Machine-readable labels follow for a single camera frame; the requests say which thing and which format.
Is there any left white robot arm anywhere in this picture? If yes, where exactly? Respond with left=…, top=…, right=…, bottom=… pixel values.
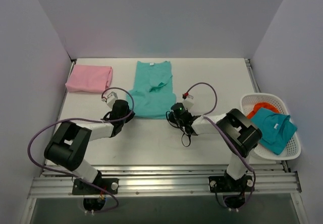
left=44, top=99, right=135, bottom=193

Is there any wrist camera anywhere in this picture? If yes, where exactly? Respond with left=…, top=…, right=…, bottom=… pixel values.
left=182, top=92, right=194, bottom=110
left=101, top=92, right=118, bottom=108

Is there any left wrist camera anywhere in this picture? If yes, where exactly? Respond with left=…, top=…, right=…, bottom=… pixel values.
left=101, top=92, right=118, bottom=108

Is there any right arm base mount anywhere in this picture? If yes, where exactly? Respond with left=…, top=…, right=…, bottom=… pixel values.
left=208, top=173, right=254, bottom=212

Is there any teal blue t shirt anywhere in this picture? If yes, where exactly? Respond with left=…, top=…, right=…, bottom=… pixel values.
left=251, top=108, right=297, bottom=155

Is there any mint green t shirt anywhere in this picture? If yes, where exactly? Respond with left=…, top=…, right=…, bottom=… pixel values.
left=126, top=61, right=176, bottom=120

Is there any folded pink t shirt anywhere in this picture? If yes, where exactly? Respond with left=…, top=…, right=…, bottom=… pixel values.
left=65, top=65, right=113, bottom=93

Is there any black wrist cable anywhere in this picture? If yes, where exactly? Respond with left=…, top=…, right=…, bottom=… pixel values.
left=165, top=110, right=195, bottom=148

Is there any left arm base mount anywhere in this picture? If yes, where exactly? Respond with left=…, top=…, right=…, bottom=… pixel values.
left=72, top=177, right=119, bottom=214

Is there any white plastic basket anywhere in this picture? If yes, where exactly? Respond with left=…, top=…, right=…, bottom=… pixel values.
left=240, top=93, right=301, bottom=161

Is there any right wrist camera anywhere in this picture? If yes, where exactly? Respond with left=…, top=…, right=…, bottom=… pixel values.
left=182, top=92, right=194, bottom=110

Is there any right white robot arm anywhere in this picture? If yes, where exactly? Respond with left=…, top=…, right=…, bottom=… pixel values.
left=166, top=103, right=262, bottom=190

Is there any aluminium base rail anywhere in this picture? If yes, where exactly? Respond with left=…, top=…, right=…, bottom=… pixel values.
left=28, top=164, right=301, bottom=198

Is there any orange t shirt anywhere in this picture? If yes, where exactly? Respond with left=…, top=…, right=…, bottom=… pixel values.
left=247, top=102, right=280, bottom=119

